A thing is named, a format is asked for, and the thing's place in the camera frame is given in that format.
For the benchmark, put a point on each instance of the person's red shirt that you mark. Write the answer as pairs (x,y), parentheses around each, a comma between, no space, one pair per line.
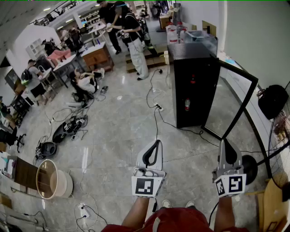
(176,220)

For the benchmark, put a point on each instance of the wooden pallet platform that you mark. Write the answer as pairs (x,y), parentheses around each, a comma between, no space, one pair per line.
(156,60)

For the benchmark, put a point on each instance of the pink cloth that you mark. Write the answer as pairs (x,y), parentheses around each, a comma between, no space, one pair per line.
(59,55)

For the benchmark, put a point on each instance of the black bag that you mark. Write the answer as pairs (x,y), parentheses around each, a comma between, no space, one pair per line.
(273,102)

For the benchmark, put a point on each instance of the person's left forearm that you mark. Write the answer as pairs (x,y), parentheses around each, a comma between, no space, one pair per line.
(136,210)

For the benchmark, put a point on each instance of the black floor fan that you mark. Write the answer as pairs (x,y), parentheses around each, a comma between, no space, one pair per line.
(250,167)

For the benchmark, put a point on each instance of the small grey device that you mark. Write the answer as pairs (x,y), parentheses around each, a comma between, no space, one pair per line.
(103,90)

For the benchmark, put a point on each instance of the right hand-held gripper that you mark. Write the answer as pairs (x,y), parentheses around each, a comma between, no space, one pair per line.
(233,183)

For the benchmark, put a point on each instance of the white top metal table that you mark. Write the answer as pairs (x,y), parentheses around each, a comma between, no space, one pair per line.
(65,61)

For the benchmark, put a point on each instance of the clear water jug red label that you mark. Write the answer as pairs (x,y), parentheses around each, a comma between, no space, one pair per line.
(182,31)
(171,34)

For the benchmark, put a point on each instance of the white shelf unit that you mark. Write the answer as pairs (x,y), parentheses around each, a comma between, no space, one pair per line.
(34,48)

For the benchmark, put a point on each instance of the clear bottle red label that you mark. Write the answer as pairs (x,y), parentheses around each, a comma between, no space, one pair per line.
(187,104)

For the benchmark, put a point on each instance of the person's right forearm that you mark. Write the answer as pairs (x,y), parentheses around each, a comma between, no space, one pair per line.
(225,213)

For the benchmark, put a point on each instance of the person's white shoe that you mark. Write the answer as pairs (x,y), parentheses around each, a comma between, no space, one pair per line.
(190,204)
(166,203)

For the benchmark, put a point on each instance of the person's left white shoe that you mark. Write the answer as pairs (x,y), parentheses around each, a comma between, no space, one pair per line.
(166,203)

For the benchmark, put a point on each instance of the brown wooden cabinet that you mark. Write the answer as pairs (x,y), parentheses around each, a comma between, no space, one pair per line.
(25,173)

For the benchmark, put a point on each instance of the fridge glass door black frame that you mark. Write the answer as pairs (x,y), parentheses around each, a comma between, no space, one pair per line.
(253,82)

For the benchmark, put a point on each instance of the black mini fridge cabinet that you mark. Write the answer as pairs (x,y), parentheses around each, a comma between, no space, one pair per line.
(194,56)

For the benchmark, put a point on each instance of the tan wooden board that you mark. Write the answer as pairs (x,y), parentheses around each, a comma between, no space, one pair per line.
(208,27)

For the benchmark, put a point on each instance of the brown wooden desk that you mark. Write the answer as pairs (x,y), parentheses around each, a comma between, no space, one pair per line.
(97,56)

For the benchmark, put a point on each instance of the cardboard box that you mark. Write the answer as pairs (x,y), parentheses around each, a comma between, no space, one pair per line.
(165,21)

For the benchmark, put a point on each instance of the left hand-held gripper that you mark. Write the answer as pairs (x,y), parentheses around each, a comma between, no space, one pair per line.
(145,187)

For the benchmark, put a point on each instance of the black office chair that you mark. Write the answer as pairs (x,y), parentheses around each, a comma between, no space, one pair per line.
(9,137)

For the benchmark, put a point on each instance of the cream plastic stool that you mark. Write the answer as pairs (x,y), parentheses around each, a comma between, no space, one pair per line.
(166,57)

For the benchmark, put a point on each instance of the white power strip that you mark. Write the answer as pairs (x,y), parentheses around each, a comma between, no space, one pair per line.
(159,107)
(84,210)

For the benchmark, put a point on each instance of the person's right white shoe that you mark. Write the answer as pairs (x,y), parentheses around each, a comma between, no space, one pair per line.
(190,204)

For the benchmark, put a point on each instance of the black round device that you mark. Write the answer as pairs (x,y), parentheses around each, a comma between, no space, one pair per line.
(48,149)

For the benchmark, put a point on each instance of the blue cloth scrap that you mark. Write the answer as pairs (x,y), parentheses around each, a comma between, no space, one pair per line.
(228,61)

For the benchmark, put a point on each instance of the black oblong case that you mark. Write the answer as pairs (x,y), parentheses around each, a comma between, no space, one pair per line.
(60,133)

